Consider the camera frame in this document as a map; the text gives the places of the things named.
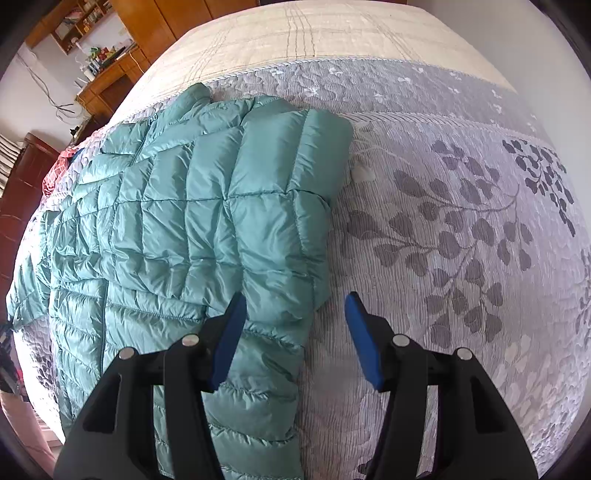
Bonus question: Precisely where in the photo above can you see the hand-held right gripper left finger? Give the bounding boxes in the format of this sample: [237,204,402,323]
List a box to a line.
[53,292,250,480]

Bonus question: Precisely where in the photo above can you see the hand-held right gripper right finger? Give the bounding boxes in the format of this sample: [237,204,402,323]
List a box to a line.
[344,291,540,480]

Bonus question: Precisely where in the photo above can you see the teal puffer jacket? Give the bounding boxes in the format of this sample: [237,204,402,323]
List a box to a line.
[7,83,355,480]

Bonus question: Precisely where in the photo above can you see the grey floral quilted bed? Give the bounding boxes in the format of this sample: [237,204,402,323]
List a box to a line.
[14,58,591,480]

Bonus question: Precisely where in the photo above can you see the red floral cloth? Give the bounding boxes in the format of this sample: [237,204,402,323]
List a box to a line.
[42,145,79,197]

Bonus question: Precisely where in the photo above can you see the dark red wooden headboard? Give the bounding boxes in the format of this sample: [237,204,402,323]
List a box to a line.
[0,133,61,296]

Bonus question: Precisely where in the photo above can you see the wooden desk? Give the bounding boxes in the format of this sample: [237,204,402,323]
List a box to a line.
[76,46,153,123]

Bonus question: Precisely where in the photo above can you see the white curtain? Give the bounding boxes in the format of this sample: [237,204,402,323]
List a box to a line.
[0,134,24,195]

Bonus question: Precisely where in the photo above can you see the colourful clutter on desk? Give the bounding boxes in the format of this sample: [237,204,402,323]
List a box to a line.
[85,44,139,77]

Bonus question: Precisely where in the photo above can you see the black cables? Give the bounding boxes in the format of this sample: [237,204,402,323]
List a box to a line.
[18,51,93,134]

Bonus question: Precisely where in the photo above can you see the wooden wall shelf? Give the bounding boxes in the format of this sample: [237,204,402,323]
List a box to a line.
[25,0,116,56]

